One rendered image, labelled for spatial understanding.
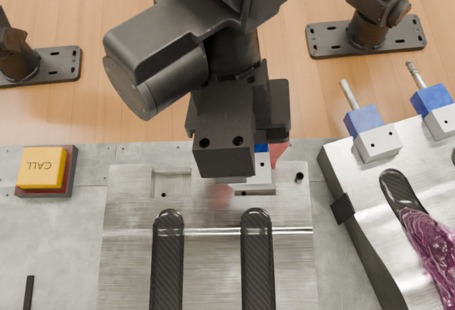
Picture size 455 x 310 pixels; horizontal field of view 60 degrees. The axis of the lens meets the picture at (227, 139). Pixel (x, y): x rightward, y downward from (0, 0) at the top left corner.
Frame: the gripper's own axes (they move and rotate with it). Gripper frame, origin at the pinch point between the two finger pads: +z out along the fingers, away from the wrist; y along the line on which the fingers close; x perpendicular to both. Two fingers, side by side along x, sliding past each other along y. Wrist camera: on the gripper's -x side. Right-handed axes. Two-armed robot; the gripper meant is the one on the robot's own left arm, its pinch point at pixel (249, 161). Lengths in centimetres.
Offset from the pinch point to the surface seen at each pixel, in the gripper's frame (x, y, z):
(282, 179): 1.9, 3.3, 6.1
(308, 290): -10.3, 5.7, 11.6
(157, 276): -9.7, -12.0, 8.9
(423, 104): 14.7, 23.6, 6.9
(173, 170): 3.3, -11.1, 5.0
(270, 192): 1.8, 1.6, 8.7
